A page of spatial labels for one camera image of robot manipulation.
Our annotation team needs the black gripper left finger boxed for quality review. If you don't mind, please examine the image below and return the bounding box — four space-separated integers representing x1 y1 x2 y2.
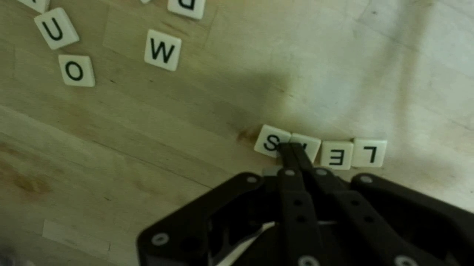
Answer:
137 142 323 266

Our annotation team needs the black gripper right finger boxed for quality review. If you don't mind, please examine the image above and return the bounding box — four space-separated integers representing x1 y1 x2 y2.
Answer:
292 142 474 266

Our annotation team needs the cream square letter tile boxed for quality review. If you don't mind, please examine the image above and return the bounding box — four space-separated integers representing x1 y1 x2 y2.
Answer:
288 131 323 164

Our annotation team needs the cream letter tile L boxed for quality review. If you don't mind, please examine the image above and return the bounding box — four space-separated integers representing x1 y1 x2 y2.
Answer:
351 137 390 170

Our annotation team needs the cream letter tile E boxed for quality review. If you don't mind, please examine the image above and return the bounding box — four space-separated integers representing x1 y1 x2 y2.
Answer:
319 139 356 171

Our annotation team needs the cream letter tile S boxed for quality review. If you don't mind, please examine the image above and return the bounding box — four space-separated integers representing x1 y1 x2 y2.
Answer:
254 122 294 159

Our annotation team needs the cream letter tile W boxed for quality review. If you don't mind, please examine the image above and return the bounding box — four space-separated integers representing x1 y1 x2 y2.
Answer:
143 28 184 74

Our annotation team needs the cream letter tile O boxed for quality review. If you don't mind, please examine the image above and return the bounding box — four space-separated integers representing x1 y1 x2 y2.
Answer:
57 53 97 88

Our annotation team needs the cream letter tile P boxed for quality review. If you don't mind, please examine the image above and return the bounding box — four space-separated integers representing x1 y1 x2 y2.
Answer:
166 0 208 22

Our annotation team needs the cream letter tile U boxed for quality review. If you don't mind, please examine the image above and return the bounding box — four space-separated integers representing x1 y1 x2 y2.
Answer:
33 6 82 51

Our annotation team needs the cream letter tile A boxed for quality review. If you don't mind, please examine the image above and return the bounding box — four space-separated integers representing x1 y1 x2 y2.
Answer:
18 0 52 14

